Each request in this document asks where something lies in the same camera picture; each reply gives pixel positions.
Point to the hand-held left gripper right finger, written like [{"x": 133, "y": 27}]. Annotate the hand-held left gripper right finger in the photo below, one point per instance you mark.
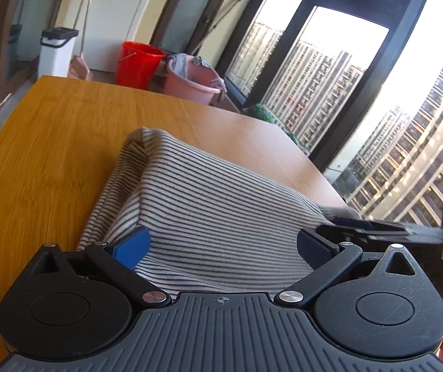
[{"x": 314, "y": 248}]

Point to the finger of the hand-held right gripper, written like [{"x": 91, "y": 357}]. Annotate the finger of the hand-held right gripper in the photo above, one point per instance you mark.
[{"x": 384, "y": 232}]

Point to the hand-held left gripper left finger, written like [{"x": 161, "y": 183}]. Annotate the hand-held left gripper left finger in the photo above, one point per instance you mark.
[{"x": 134, "y": 246}]

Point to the striped long-sleeve shirt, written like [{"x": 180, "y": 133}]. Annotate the striped long-sleeve shirt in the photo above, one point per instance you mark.
[{"x": 213, "y": 217}]

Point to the green potted plant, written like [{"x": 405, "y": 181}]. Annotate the green potted plant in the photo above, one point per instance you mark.
[{"x": 262, "y": 113}]

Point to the pink plastic basin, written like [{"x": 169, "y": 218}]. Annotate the pink plastic basin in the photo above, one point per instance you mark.
[{"x": 192, "y": 87}]

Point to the red plastic bucket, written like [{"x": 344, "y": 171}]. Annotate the red plastic bucket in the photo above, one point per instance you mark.
[{"x": 138, "y": 66}]

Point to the grey cloth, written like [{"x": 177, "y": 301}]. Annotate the grey cloth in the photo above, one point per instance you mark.
[{"x": 178, "y": 65}]

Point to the white trash bin black lid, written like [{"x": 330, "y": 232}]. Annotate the white trash bin black lid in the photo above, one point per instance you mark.
[{"x": 55, "y": 56}]

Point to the frosted glass door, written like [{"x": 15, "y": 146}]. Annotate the frosted glass door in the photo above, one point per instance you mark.
[{"x": 194, "y": 7}]

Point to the grey mop pole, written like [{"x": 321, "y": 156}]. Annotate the grey mop pole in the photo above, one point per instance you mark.
[{"x": 229, "y": 13}]

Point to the black window frame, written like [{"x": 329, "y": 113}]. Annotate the black window frame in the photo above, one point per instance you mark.
[{"x": 295, "y": 27}]

